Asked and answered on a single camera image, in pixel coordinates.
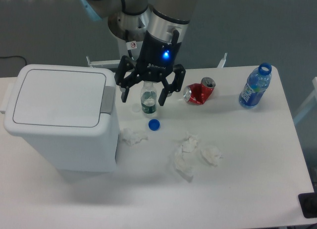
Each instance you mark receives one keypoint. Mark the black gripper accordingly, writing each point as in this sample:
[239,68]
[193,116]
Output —
[154,63]

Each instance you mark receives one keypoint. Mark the white push-top trash can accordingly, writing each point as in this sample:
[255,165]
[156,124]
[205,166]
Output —
[67,114]

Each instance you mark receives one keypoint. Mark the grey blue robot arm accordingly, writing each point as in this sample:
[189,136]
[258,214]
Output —
[153,34]

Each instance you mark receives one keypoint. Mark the crushed red soda can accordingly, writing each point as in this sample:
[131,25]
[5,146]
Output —
[198,93]

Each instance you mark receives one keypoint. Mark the crumpled tissue near can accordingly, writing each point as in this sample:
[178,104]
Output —
[132,137]

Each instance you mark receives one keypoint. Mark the clear green-label plastic bottle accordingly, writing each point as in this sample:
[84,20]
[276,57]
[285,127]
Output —
[148,98]

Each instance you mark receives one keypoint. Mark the white bottle cap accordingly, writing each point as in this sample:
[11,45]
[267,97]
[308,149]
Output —
[135,108]

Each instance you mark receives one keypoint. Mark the blue bottle cap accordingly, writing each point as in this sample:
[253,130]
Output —
[154,124]

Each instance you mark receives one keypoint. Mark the crumpled tissue upper middle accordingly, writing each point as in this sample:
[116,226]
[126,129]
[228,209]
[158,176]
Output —
[190,143]

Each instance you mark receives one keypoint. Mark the crumpled tissue lower middle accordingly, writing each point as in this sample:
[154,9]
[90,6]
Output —
[182,167]

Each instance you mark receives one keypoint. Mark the crumpled tissue right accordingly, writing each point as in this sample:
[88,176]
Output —
[211,154]

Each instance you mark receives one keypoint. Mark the blue plastic drink bottle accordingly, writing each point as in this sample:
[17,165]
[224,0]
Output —
[256,84]

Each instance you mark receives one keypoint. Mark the black device at edge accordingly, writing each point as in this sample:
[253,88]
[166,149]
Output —
[308,203]

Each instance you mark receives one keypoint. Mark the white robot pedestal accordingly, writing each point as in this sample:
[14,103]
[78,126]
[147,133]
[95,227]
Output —
[127,22]

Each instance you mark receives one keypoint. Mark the white frame at right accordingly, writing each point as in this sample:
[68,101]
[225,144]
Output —
[307,105]

